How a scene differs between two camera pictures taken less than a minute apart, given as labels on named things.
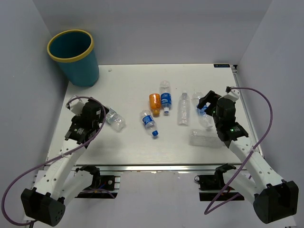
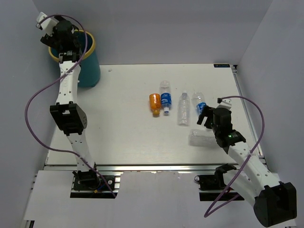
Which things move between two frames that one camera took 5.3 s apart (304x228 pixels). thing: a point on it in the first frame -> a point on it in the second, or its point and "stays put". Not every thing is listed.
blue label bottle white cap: x=166 y=96 stays put
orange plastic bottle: x=155 y=101 stays put
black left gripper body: x=76 y=119 -> x=53 y=40
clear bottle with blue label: x=205 y=119 stays put
